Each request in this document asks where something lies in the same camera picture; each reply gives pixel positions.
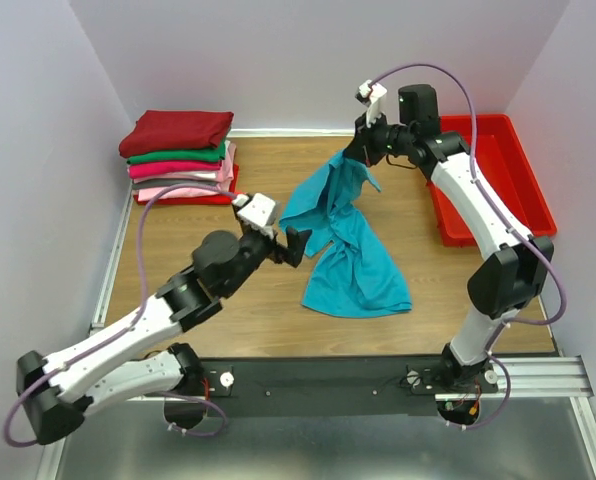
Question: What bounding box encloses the teal t shirt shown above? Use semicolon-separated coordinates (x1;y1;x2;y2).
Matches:
279;152;413;319

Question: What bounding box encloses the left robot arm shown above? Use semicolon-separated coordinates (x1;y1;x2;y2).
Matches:
17;228;311;445

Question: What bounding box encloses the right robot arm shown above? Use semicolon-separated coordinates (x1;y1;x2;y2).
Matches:
344;80;554;390

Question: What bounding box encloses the green folded shirt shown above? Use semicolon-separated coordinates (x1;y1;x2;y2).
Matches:
127;140;229;165

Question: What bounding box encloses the grey folded shirt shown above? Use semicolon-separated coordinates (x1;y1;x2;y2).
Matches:
132;178;219;190

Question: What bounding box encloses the red plastic bin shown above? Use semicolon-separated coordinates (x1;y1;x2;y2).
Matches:
427;114;557;247

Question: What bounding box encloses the magenta folded shirt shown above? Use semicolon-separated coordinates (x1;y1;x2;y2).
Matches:
128;161;222;179

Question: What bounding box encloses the dark red folded shirt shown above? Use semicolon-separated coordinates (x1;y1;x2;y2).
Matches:
118;110;234;158

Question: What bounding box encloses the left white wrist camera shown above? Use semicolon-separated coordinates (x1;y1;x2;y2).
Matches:
231;193;280;239

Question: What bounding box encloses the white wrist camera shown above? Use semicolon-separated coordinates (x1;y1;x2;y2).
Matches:
231;193;280;239
355;80;387;127

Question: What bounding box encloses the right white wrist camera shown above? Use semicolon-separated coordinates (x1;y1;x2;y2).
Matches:
355;80;387;127

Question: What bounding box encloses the back aluminium rail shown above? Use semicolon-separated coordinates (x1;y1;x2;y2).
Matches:
229;128;354;138

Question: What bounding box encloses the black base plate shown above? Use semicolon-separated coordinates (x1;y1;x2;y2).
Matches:
142;355;499;420

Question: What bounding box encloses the aluminium frame rail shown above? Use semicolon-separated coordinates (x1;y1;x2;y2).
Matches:
57;355;595;401

